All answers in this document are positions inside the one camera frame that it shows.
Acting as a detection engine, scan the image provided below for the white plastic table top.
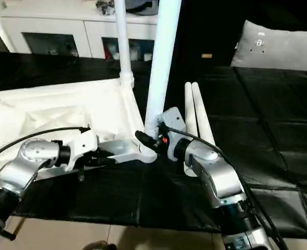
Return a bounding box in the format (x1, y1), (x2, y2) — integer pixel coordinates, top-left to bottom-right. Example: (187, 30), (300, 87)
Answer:
(0, 78), (158, 181)

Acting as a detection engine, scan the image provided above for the white plastic table leg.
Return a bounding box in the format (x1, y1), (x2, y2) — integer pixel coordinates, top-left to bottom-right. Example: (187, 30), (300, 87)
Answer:
(143, 0), (183, 141)
(183, 82), (200, 178)
(191, 82), (217, 147)
(113, 0), (135, 87)

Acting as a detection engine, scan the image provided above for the dark robot body part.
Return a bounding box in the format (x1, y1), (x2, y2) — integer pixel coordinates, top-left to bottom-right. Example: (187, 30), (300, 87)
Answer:
(83, 241), (117, 250)

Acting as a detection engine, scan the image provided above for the black work mat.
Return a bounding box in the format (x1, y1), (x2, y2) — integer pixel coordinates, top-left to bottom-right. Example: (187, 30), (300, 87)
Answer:
(0, 51), (307, 234)

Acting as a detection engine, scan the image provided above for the white glass-door cabinet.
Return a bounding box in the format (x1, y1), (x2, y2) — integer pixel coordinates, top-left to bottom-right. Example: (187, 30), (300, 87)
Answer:
(0, 0), (160, 61)

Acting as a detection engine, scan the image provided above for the light grey pillow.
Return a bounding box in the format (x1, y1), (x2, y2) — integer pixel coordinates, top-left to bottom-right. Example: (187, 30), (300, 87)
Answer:
(230, 20), (307, 71)

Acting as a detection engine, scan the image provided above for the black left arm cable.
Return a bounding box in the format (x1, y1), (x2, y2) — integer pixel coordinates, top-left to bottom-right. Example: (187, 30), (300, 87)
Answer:
(0, 126), (91, 165)

